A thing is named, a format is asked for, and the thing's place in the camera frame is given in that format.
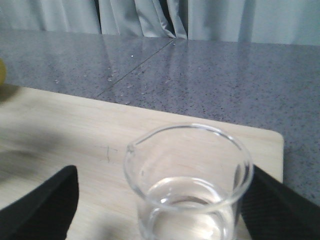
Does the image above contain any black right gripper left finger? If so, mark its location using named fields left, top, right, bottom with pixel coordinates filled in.
left=0, top=165, right=79, bottom=240

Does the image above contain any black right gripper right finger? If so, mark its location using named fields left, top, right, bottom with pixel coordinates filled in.
left=241, top=166, right=320, bottom=240

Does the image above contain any glass beaker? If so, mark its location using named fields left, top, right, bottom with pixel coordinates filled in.
left=123, top=123, right=254, bottom=240

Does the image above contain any light wooden cutting board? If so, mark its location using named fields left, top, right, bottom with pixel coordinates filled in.
left=0, top=84, right=284, bottom=240

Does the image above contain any yellow lemon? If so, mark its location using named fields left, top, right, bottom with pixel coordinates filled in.
left=0, top=59, right=7, bottom=86

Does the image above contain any grey curtain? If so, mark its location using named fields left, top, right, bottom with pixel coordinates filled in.
left=0, top=0, right=320, bottom=46

